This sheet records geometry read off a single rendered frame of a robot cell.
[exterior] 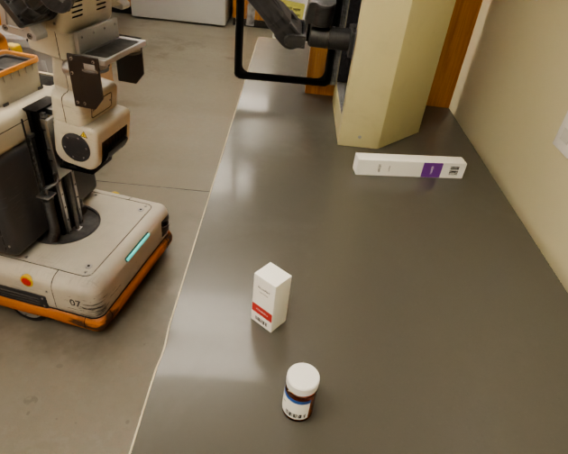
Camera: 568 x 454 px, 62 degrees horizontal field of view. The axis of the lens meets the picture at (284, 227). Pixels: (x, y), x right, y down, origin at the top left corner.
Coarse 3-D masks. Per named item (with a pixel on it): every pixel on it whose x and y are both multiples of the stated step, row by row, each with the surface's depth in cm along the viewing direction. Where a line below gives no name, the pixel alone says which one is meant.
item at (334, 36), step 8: (352, 24) 125; (336, 32) 122; (344, 32) 122; (352, 32) 120; (328, 40) 122; (336, 40) 122; (344, 40) 122; (352, 40) 120; (328, 48) 124; (336, 48) 124; (344, 48) 123
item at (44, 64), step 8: (8, 32) 270; (8, 40) 263; (16, 40) 263; (24, 40) 263; (24, 48) 265; (40, 56) 269; (48, 56) 269; (40, 64) 272; (48, 64) 272; (48, 72) 275
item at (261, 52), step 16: (288, 0) 134; (304, 0) 134; (256, 16) 136; (304, 16) 136; (256, 32) 139; (272, 32) 139; (256, 48) 142; (272, 48) 142; (320, 48) 142; (256, 64) 145; (272, 64) 145; (288, 64) 145; (304, 64) 145; (320, 64) 145
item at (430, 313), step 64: (256, 128) 131; (320, 128) 135; (448, 128) 144; (256, 192) 104; (320, 192) 107; (384, 192) 109; (448, 192) 112; (192, 256) 85; (256, 256) 87; (320, 256) 88; (384, 256) 90; (448, 256) 92; (512, 256) 94; (192, 320) 73; (320, 320) 75; (384, 320) 77; (448, 320) 78; (512, 320) 79; (192, 384) 64; (256, 384) 65; (320, 384) 66; (384, 384) 67; (448, 384) 68; (512, 384) 69; (192, 448) 57; (256, 448) 57; (320, 448) 58; (384, 448) 59; (448, 448) 60; (512, 448) 61
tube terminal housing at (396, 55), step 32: (384, 0) 106; (416, 0) 106; (448, 0) 115; (384, 32) 110; (416, 32) 113; (352, 64) 114; (384, 64) 114; (416, 64) 120; (352, 96) 119; (384, 96) 119; (416, 96) 128; (352, 128) 124; (384, 128) 124; (416, 128) 137
